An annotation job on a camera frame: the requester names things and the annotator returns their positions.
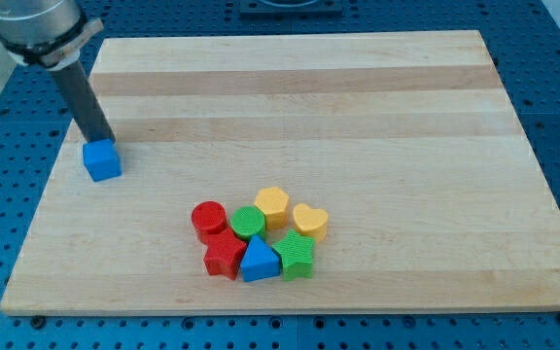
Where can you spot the red cylinder block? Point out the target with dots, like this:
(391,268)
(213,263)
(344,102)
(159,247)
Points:
(208,218)

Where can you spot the green cylinder block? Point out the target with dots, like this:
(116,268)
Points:
(247,222)

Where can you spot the yellow heart block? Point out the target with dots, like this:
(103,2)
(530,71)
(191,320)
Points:
(311,222)

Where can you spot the green star block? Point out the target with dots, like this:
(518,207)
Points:
(295,252)

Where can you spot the wooden board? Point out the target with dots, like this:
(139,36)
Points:
(408,140)

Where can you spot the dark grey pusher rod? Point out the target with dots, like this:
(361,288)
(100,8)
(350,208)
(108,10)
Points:
(72,82)

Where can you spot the yellow hexagon block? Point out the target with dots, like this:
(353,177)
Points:
(275,206)

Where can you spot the blue cube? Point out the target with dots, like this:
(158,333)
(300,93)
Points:
(101,160)

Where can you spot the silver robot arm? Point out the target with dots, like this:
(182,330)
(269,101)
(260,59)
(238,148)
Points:
(51,34)

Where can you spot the red star block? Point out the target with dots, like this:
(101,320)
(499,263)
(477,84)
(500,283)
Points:
(224,254)

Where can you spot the blue triangle block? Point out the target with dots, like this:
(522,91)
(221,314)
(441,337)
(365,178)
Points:
(259,261)

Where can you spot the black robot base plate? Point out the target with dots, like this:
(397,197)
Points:
(290,8)

